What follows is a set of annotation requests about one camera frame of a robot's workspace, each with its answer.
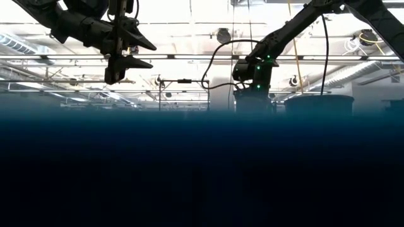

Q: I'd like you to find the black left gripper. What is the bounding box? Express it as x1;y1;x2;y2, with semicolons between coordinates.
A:
80;0;158;85

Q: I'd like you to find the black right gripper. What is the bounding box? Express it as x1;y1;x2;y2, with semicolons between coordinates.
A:
232;57;280;95

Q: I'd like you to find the dark background panel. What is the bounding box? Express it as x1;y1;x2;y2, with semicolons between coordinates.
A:
235;93;274;115

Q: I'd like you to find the white column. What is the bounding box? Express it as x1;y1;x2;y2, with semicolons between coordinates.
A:
210;71;235;112

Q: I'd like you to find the long ceiling light bar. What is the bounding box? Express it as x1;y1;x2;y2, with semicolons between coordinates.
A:
0;54;404;61

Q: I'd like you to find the black plastic bucket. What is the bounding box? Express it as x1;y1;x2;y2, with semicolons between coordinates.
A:
283;93;355;125

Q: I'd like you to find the yellow hanging cord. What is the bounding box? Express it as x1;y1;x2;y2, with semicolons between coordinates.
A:
286;0;304;95

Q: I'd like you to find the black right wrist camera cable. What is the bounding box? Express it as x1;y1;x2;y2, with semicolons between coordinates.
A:
201;38;263;91

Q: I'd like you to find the thin black hanging cord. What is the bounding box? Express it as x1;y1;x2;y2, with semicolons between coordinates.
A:
247;0;253;45

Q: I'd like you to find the black background frame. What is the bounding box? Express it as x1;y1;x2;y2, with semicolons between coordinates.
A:
158;78;211;112

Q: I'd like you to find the silver flexible duct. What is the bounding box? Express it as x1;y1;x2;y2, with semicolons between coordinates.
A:
307;40;404;93

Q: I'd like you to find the silver ceiling air duct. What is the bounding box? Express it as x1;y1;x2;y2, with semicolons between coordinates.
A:
0;30;57;66

